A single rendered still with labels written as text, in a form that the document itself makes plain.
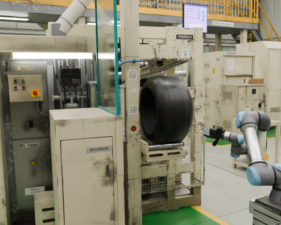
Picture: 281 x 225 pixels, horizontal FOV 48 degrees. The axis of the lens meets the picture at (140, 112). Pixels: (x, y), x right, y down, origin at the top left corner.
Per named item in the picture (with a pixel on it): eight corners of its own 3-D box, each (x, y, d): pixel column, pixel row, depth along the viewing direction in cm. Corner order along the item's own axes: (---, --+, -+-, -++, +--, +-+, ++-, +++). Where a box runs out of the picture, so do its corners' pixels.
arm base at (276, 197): (300, 203, 191) (301, 187, 190) (284, 208, 184) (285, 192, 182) (279, 194, 204) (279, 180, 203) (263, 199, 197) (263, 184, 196)
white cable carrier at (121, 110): (121, 142, 262) (120, 85, 256) (119, 140, 267) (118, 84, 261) (126, 141, 263) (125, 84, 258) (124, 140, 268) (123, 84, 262)
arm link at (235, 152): (245, 158, 246) (247, 146, 242) (231, 158, 246) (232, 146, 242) (242, 153, 253) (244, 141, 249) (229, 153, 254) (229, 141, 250)
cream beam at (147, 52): (132, 60, 283) (131, 43, 281) (124, 61, 306) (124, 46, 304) (192, 60, 302) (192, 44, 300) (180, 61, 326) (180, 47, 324)
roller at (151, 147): (146, 150, 260) (146, 144, 261) (145, 150, 265) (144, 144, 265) (184, 146, 272) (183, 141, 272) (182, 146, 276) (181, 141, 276)
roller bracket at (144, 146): (145, 155, 257) (145, 143, 256) (130, 145, 294) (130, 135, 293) (149, 154, 258) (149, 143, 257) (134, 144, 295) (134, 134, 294)
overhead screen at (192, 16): (183, 31, 619) (183, 2, 612) (182, 31, 623) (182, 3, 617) (207, 33, 647) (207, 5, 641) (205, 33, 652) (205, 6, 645)
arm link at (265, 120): (274, 107, 216) (255, 146, 254) (258, 107, 216) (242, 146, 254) (278, 120, 209) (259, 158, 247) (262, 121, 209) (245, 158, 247)
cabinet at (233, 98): (236, 142, 677) (237, 85, 662) (217, 138, 728) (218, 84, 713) (265, 138, 720) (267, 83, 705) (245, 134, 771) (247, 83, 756)
